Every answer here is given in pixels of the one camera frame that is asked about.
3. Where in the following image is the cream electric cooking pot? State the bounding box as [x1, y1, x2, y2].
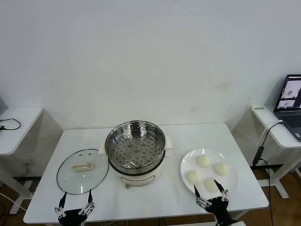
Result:
[103, 148, 173, 189]

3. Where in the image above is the black looped cable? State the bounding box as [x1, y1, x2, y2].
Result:
[0, 117, 21, 131]

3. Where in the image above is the round white plate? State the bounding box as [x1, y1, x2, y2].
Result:
[180, 147, 239, 200]

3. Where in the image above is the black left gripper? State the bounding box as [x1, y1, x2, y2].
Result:
[54, 190, 96, 226]

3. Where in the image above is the white side desk with laptop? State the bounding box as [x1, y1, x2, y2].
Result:
[249, 105, 301, 198]

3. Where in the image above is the white side desk with cable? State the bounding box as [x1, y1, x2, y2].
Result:
[0, 106, 43, 214]

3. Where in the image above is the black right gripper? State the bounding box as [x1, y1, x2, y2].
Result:
[193, 179, 232, 224]

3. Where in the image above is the perforated steel steamer basket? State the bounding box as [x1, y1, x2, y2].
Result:
[98, 120, 174, 168]

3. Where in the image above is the white laptop cable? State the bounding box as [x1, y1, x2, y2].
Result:
[256, 119, 284, 145]

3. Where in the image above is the grey open laptop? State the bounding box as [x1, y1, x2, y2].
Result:
[273, 74, 301, 142]

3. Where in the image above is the white steamed baozi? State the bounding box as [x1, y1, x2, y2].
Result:
[196, 154, 212, 169]
[203, 178, 220, 193]
[213, 162, 230, 177]
[186, 169, 203, 186]

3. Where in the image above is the round glass pot lid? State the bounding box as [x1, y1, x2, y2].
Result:
[56, 148, 110, 195]

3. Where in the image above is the black cable with adapter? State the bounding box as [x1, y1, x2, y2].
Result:
[252, 121, 283, 226]

